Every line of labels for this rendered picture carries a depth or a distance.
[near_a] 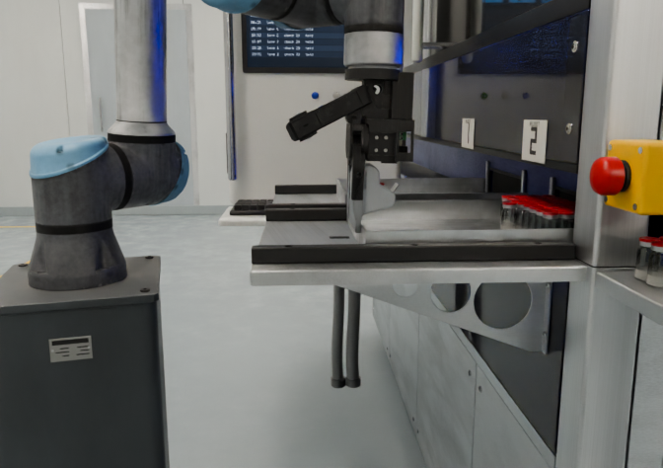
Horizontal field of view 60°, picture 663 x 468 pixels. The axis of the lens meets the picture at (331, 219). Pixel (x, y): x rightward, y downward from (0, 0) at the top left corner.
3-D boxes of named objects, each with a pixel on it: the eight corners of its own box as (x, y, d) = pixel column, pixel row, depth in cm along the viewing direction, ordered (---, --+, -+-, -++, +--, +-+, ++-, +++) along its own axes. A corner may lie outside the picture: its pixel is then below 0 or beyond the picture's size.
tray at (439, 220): (542, 218, 100) (544, 198, 99) (627, 254, 74) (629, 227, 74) (346, 221, 98) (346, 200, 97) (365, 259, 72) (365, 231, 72)
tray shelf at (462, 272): (477, 197, 138) (477, 190, 138) (649, 280, 70) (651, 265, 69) (275, 199, 136) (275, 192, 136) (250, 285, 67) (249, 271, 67)
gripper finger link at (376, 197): (396, 237, 75) (399, 166, 73) (350, 237, 75) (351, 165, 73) (392, 232, 78) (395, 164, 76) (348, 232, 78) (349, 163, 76)
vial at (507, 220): (512, 230, 89) (514, 200, 88) (517, 233, 87) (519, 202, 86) (498, 230, 89) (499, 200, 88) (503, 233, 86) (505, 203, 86)
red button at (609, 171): (618, 192, 62) (621, 155, 62) (638, 197, 58) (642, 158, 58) (583, 193, 62) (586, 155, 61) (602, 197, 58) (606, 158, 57)
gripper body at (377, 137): (412, 167, 73) (417, 68, 71) (344, 166, 72) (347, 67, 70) (403, 162, 80) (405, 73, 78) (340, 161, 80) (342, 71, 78)
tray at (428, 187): (483, 193, 133) (484, 178, 132) (527, 211, 108) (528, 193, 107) (336, 194, 131) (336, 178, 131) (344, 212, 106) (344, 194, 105)
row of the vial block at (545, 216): (510, 222, 96) (512, 195, 95) (559, 247, 78) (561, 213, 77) (497, 222, 95) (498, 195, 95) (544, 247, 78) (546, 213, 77)
